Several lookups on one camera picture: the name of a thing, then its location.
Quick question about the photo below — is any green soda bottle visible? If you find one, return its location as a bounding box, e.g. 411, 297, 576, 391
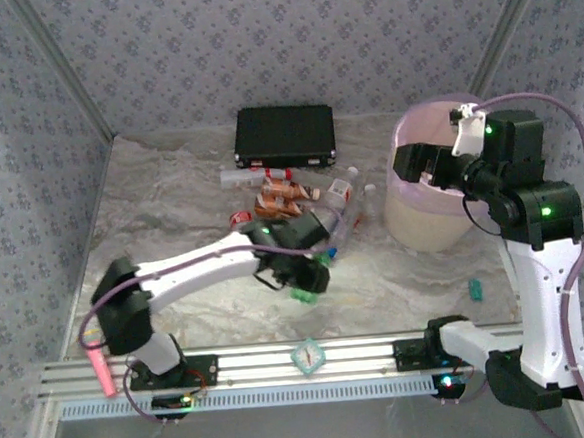
287, 252, 336, 306

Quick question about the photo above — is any translucent pink bin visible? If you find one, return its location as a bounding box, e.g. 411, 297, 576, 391
376, 92, 501, 256

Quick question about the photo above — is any small bottle with red label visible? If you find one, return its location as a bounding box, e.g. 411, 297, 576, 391
227, 209, 258, 230

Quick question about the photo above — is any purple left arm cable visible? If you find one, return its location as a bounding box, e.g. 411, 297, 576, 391
69, 208, 359, 429

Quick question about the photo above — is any black hard case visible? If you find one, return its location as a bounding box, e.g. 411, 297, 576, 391
230, 101, 340, 175

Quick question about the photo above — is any controller board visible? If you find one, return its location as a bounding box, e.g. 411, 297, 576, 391
429, 370, 470, 405
150, 390, 211, 423

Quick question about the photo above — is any brown label drink bottle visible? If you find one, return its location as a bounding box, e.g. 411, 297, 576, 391
252, 191, 307, 223
260, 173, 323, 205

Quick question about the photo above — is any left controller board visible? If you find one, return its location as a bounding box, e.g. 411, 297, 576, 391
150, 390, 211, 423

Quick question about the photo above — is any aluminium mounting rail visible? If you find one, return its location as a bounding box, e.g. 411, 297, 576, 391
34, 322, 529, 402

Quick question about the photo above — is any metal frame post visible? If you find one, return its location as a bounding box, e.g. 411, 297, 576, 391
5, 0, 117, 149
460, 0, 561, 98

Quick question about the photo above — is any white bottle with red bands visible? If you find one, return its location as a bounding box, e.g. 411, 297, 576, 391
218, 164, 297, 191

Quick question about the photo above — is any teal square clock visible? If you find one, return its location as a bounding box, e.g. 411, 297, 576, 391
289, 336, 329, 378

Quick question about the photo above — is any small clear bottle white cap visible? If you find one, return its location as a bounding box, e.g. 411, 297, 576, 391
360, 182, 380, 221

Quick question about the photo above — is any slotted cable duct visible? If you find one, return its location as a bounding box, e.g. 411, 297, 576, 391
57, 373, 439, 423

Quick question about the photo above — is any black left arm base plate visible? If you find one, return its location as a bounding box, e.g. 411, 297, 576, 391
127, 353, 220, 393

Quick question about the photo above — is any clear bottle with blue cap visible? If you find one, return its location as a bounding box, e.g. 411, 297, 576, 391
316, 208, 367, 259

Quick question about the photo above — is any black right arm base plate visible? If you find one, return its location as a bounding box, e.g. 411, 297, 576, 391
392, 334, 484, 373

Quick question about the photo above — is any pink marker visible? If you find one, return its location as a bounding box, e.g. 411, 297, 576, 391
83, 341, 120, 401

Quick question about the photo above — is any right controller board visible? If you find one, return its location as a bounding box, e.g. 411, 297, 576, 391
429, 370, 470, 405

